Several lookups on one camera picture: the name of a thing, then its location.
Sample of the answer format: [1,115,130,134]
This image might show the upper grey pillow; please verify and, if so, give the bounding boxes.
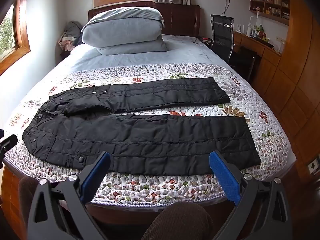
[82,6,165,48]

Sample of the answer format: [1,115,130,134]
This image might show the light blue bed sheet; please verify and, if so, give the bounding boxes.
[60,34,225,73]

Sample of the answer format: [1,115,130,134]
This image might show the dark wooden headboard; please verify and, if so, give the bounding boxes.
[88,4,201,38]

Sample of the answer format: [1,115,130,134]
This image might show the pink cloth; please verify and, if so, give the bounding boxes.
[58,36,76,53]

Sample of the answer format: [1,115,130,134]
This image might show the black office chair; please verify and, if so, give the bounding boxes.
[210,14,236,63]

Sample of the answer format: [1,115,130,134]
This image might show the grey-blue pillow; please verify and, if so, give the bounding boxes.
[96,40,168,56]

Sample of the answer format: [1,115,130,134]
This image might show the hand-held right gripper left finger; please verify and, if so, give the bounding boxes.
[27,151,112,240]

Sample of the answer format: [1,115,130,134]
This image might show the wooden side window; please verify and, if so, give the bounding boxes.
[0,0,31,76]

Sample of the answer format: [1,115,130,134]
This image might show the grey bag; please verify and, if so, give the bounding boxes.
[64,21,83,40]

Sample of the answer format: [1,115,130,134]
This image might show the dark cloth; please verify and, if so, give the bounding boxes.
[74,33,86,47]

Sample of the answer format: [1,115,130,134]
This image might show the person's right leg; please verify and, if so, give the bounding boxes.
[141,201,215,240]

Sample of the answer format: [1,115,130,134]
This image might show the wooden wall shelf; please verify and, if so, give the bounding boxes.
[249,0,291,26]

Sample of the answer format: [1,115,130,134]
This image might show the wooden desk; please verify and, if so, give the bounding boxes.
[233,31,283,91]

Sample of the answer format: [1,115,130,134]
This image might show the wall socket on wood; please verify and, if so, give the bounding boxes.
[307,158,320,174]

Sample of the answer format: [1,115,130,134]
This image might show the black pants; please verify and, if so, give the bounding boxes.
[22,77,261,176]

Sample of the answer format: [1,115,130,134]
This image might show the wooden wardrobe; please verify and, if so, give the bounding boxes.
[265,0,320,180]

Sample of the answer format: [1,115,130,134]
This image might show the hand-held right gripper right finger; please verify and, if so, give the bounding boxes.
[209,150,293,240]

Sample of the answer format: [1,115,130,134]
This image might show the floral quilted bedspread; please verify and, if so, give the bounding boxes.
[5,64,290,207]

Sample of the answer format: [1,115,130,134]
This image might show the black cable on bed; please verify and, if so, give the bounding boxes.
[193,36,213,46]

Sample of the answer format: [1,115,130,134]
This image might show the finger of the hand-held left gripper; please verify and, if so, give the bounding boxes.
[0,129,18,168]

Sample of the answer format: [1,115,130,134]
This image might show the white desk lamp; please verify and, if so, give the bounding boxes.
[247,9,260,37]

